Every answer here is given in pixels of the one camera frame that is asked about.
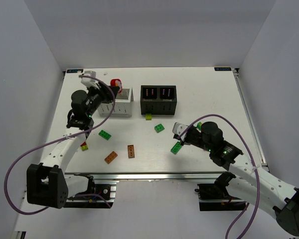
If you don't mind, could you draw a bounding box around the red arch lego brick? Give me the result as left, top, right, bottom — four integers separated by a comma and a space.
110, 79, 123, 91

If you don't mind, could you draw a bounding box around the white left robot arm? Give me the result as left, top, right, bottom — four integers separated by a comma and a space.
26, 85, 122, 209

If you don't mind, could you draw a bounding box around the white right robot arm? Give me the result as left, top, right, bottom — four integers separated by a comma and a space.
172, 121, 299, 237

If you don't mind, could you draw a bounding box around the white two-compartment container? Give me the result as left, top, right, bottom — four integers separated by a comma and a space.
97, 88, 134, 117

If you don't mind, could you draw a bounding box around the green lego pair with yellow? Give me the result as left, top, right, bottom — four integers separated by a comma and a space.
196, 122, 202, 130

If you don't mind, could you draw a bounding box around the green flat lego left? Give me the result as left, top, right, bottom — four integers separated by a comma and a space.
99, 130, 112, 140

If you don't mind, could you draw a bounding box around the blue label sticker left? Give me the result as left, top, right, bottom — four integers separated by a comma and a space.
66, 69, 83, 74

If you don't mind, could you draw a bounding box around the blue label sticker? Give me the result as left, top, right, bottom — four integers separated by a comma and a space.
66, 69, 83, 74
214, 67, 232, 71

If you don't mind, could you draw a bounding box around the green long lego brick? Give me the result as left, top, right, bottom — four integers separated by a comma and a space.
170, 141, 182, 155

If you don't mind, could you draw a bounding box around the black two-compartment container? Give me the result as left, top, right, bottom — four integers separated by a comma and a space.
140, 85, 177, 116

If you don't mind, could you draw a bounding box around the lime lego by black container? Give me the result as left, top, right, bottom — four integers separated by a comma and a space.
145, 114, 152, 120

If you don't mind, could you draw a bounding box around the lime red lego stack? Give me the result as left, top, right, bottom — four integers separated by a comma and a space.
80, 142, 88, 151

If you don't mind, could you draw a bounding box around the green square lego brick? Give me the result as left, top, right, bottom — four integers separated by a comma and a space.
154, 123, 165, 133

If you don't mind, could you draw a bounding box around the orange lego brick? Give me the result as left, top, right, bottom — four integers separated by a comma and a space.
104, 151, 118, 164

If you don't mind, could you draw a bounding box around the brown lego brick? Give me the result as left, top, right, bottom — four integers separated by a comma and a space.
128, 145, 135, 158

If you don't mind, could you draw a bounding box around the blue label sticker right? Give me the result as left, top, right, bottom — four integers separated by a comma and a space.
214, 67, 232, 71

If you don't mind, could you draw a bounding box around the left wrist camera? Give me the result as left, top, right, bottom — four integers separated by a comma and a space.
79, 71, 97, 88

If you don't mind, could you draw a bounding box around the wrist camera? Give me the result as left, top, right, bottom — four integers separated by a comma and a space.
79, 71, 97, 88
172, 122, 188, 141

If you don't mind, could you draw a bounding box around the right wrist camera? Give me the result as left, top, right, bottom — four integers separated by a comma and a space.
172, 122, 188, 141

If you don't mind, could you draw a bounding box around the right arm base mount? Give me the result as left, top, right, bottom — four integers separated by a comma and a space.
194, 172, 247, 212

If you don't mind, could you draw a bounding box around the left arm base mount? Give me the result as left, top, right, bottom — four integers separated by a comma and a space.
64, 174, 117, 209

